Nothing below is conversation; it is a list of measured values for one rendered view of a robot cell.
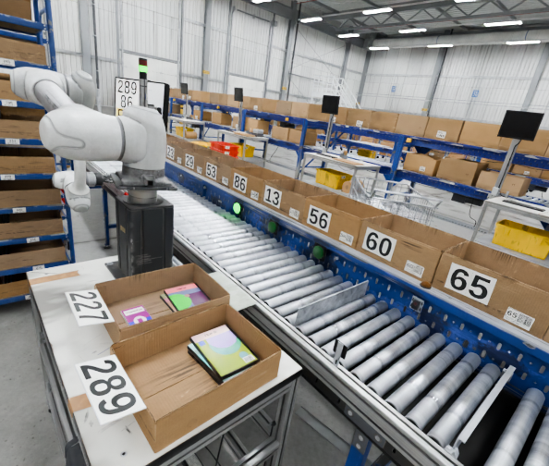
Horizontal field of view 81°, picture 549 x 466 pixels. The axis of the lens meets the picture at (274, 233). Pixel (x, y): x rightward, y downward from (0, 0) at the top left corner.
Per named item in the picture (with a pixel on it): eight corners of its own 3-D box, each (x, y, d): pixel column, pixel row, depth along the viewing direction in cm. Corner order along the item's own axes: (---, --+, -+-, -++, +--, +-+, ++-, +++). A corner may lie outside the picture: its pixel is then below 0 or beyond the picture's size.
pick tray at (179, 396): (109, 374, 89) (107, 345, 86) (224, 325, 115) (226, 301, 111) (153, 455, 71) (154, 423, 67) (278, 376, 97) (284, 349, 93)
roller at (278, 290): (249, 301, 140) (250, 291, 138) (327, 275, 173) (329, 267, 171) (256, 307, 136) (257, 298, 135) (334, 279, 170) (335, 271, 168)
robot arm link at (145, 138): (173, 170, 126) (176, 111, 119) (125, 170, 113) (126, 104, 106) (153, 162, 136) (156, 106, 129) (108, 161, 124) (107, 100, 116)
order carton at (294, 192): (260, 204, 217) (262, 179, 211) (291, 202, 236) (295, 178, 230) (300, 225, 190) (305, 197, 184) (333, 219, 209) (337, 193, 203)
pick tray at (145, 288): (94, 308, 114) (92, 283, 111) (193, 282, 139) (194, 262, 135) (119, 357, 95) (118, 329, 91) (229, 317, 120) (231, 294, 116)
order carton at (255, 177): (228, 190, 243) (230, 166, 237) (259, 188, 262) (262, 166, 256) (260, 204, 217) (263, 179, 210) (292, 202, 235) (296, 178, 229)
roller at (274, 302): (258, 309, 135) (260, 300, 134) (336, 281, 169) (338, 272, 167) (265, 315, 132) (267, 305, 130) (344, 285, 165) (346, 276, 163)
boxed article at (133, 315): (137, 341, 101) (136, 337, 101) (120, 314, 112) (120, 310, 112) (160, 333, 106) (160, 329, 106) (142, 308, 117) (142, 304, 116)
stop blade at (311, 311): (294, 327, 124) (298, 308, 121) (363, 296, 153) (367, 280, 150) (295, 328, 124) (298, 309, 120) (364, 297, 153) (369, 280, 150)
